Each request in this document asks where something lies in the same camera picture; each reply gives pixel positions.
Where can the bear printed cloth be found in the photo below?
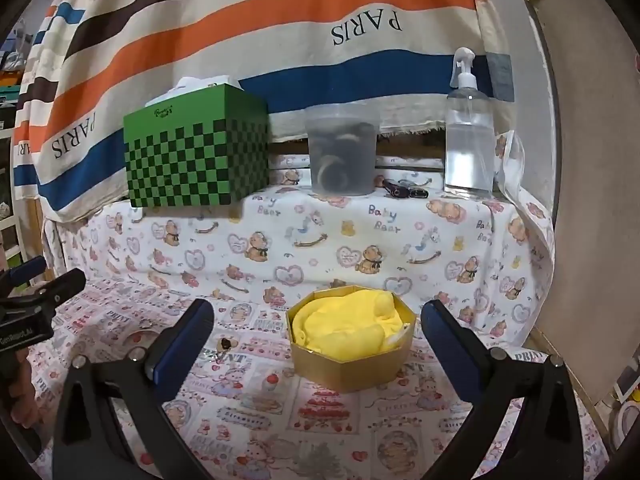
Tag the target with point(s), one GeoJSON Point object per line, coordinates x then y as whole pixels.
{"type": "Point", "coordinates": [300, 270]}

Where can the person's left hand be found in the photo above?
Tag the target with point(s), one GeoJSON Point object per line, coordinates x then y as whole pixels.
{"type": "Point", "coordinates": [24, 390]}

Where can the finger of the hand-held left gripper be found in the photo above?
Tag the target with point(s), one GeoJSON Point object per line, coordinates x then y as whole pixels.
{"type": "Point", "coordinates": [64, 286]}
{"type": "Point", "coordinates": [26, 270]}

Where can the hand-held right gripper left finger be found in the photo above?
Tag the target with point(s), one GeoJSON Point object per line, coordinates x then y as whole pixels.
{"type": "Point", "coordinates": [184, 347]}

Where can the black hair clip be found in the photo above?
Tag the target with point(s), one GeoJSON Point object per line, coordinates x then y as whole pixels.
{"type": "Point", "coordinates": [394, 188]}
{"type": "Point", "coordinates": [418, 191]}

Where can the white tape roll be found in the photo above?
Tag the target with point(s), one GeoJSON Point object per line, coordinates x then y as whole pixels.
{"type": "Point", "coordinates": [626, 420]}

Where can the yellow cloth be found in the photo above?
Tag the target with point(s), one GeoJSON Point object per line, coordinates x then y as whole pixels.
{"type": "Point", "coordinates": [350, 322]}

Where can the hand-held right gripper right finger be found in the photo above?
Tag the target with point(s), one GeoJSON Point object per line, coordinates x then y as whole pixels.
{"type": "Point", "coordinates": [449, 345]}

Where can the green black checkered cloth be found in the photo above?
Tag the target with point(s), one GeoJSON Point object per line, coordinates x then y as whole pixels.
{"type": "Point", "coordinates": [195, 155]}

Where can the brown board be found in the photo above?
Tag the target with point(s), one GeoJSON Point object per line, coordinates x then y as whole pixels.
{"type": "Point", "coordinates": [590, 210]}

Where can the clear spray bottle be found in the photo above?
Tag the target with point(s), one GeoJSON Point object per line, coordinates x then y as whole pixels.
{"type": "Point", "coordinates": [469, 130]}

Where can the clear plastic container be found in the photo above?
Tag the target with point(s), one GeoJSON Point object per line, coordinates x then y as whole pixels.
{"type": "Point", "coordinates": [341, 152]}

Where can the white tissue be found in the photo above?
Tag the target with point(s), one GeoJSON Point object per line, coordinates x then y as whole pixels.
{"type": "Point", "coordinates": [192, 87]}

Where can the striped cloth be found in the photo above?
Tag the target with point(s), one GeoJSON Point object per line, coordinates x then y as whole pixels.
{"type": "Point", "coordinates": [225, 45]}

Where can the cluttered shelf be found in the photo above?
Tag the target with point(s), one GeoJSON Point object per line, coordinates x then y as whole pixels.
{"type": "Point", "coordinates": [10, 90]}

